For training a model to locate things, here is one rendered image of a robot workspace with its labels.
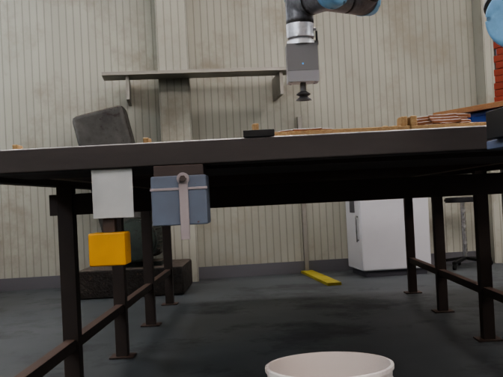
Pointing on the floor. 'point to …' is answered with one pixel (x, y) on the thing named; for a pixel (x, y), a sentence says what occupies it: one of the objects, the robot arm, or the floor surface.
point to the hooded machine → (385, 236)
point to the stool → (462, 230)
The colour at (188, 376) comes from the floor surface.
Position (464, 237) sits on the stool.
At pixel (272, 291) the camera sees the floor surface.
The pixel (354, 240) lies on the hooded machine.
